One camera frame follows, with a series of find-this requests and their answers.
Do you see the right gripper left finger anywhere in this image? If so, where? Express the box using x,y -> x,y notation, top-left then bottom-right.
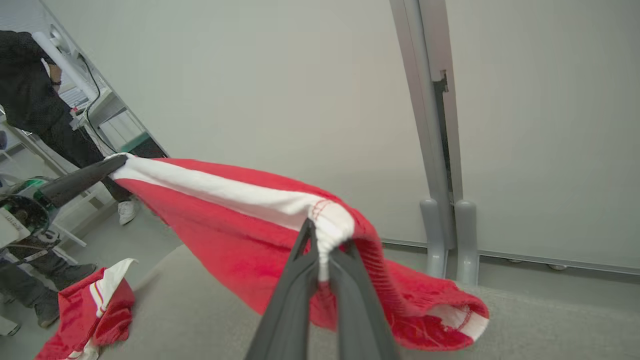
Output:
244,217 -> 321,360

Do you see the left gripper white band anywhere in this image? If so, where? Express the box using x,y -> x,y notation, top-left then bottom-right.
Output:
0,154 -> 129,250

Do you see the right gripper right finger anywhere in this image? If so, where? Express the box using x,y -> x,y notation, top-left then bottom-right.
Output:
328,240 -> 402,360

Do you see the red and white garment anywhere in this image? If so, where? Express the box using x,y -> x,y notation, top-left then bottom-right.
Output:
35,257 -> 137,360
107,154 -> 491,351

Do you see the white desk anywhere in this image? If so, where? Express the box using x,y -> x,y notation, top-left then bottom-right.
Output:
70,87 -> 168,158

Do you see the person in grey trousers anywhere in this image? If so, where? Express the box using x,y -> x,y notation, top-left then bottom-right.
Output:
0,250 -> 98,329

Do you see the person in black clothes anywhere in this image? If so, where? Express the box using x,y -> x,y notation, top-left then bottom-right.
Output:
0,30 -> 138,226

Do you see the grey cylindrical partition foot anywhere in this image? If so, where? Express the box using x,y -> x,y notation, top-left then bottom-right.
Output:
419,198 -> 447,279
454,200 -> 481,287

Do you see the white tube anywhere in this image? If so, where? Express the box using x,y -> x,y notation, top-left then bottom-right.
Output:
31,31 -> 98,101

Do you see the thin black background cable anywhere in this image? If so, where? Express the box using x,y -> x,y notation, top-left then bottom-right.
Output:
77,52 -> 118,153

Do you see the grey partition base rail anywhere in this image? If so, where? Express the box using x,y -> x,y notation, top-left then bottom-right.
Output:
381,238 -> 432,249
477,248 -> 640,277

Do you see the grey metal partition post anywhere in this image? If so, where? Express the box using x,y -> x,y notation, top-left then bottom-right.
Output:
389,0 -> 463,251

